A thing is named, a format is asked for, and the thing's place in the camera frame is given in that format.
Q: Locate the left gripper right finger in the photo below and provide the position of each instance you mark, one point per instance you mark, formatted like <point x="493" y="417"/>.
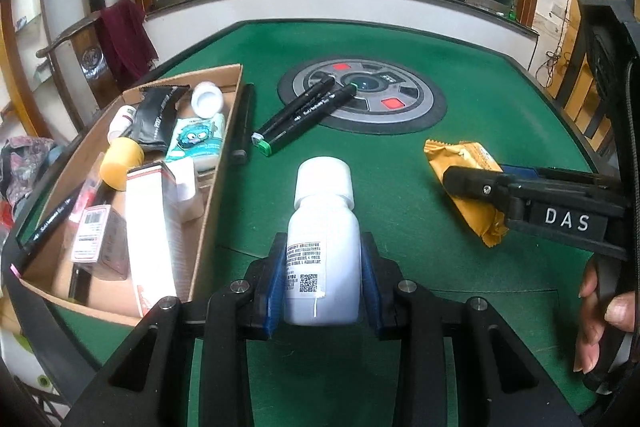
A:
<point x="380" y="277"/>

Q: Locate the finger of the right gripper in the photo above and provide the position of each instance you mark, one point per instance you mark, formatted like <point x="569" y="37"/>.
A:
<point x="483" y="198"/>
<point x="520" y="171"/>

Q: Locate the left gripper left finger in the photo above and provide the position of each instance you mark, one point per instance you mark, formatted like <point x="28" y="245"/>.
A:
<point x="269" y="289"/>

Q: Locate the orange snack packet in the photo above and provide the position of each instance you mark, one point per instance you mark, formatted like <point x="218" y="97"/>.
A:
<point x="441" y="156"/>

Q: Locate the white medicine bottle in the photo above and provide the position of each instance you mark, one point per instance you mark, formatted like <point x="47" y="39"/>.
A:
<point x="323" y="247"/>

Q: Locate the yellow round tin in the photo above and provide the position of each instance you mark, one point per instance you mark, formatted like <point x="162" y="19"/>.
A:
<point x="123" y="155"/>

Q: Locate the clear tube red tool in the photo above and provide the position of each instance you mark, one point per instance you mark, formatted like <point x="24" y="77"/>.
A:
<point x="88" y="190"/>

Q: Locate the white power adapter plug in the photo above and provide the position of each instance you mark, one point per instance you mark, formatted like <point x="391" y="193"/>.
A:
<point x="189" y="199"/>

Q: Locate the red grey small box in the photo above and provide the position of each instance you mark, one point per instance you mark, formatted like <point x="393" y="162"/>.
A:
<point x="100" y="244"/>

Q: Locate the white tube bottle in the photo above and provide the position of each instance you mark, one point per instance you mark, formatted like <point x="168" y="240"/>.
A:
<point x="207" y="100"/>

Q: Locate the black marker yellow cap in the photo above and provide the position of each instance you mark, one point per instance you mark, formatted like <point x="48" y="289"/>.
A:
<point x="49" y="225"/>

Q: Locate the person right hand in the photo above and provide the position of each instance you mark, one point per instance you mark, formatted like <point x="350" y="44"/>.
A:
<point x="620" y="313"/>

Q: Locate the round grey table console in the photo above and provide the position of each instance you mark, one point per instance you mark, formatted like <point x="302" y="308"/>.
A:
<point x="390" y="100"/>

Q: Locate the black slim bar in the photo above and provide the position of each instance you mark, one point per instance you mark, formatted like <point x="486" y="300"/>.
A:
<point x="241" y="140"/>

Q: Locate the black marker green cap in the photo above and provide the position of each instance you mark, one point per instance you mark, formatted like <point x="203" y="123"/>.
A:
<point x="306" y="118"/>

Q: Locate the cardboard tray box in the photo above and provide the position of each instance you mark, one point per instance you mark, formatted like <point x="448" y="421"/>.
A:
<point x="49" y="275"/>

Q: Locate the teal cartoon packet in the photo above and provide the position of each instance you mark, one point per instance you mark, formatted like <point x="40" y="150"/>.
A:
<point x="199" y="139"/>

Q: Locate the black foil packet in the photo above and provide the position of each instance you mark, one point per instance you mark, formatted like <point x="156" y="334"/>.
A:
<point x="156" y="117"/>

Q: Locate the small white pill bottle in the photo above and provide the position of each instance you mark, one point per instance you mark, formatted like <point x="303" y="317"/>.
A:
<point x="121" y="123"/>

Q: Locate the wooden chair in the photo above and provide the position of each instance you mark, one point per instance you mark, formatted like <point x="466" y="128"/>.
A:
<point x="78" y="58"/>

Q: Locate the maroon cloth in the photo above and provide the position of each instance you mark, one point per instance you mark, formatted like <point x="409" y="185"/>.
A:
<point x="127" y="48"/>

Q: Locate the pile of clothes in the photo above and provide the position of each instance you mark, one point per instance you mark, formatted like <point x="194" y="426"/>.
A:
<point x="24" y="159"/>

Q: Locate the white shelving unit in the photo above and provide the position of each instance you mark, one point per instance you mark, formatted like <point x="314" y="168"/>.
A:
<point x="23" y="34"/>

